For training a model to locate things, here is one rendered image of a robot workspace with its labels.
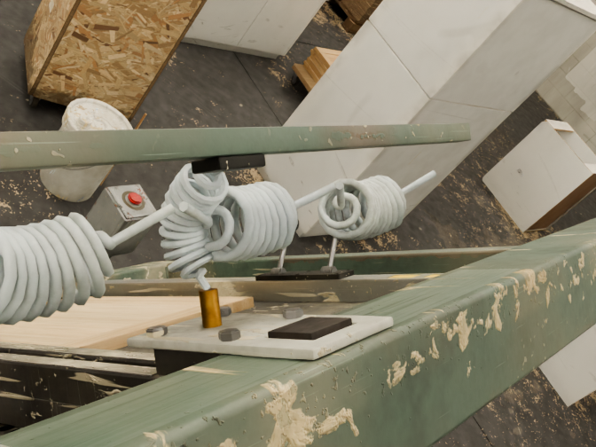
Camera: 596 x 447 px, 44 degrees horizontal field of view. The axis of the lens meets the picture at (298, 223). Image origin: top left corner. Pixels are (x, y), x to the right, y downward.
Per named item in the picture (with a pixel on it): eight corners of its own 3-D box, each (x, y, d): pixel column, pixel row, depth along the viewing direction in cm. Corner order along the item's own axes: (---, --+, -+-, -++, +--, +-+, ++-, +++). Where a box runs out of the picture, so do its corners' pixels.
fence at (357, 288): (109, 295, 177) (106, 279, 177) (470, 296, 118) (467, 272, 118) (91, 300, 174) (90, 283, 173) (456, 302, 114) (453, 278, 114)
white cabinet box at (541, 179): (505, 178, 647) (567, 121, 608) (545, 230, 624) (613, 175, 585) (481, 178, 613) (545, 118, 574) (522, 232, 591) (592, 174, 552)
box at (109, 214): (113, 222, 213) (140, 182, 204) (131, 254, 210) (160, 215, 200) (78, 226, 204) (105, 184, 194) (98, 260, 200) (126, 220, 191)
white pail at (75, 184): (87, 157, 341) (131, 84, 316) (112, 206, 330) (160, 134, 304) (23, 155, 318) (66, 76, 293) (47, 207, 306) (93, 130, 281)
